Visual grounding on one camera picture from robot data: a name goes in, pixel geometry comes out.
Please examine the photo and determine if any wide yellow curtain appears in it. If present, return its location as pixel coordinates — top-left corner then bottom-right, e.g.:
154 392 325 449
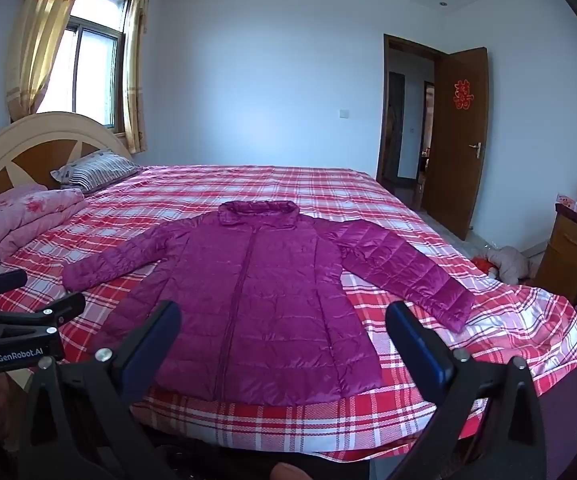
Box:
6 0 94 123

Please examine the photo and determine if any cream wooden bed headboard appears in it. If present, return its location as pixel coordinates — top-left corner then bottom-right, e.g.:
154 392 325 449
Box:
0 111 134 201

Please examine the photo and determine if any window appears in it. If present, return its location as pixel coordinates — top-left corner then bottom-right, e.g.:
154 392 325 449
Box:
36 0 134 131

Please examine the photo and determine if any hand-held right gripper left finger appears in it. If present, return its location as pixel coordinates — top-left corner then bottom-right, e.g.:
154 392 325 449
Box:
18 300 184 480

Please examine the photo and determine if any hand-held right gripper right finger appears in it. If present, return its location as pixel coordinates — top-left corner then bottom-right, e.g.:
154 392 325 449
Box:
385 301 549 480

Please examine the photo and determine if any purple down jacket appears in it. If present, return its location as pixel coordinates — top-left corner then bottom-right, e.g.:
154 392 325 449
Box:
62 200 476 408

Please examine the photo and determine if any brown door frame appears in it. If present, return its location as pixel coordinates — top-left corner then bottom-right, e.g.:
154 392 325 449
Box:
375 34 439 211

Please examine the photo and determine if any red paper door decoration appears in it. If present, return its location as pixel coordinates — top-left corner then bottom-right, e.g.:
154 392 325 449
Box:
452 79 474 110

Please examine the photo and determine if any wooden dresser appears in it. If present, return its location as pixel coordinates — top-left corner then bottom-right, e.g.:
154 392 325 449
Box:
533 202 577 306

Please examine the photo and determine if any pink floral quilt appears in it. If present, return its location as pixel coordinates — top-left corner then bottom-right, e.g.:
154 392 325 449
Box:
0 183 85 265

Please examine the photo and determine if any narrow yellow curtain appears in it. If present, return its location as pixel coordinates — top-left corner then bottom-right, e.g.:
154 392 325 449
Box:
121 0 150 155

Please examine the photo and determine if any bed with red plaid sheet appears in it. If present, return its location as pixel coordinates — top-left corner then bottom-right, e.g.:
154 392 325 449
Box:
0 164 577 463

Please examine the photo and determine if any brown wooden door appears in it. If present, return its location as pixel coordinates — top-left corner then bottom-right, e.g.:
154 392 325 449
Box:
421 47 490 241

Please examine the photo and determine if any striped pillow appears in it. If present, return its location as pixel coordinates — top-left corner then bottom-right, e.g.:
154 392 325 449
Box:
51 150 142 195

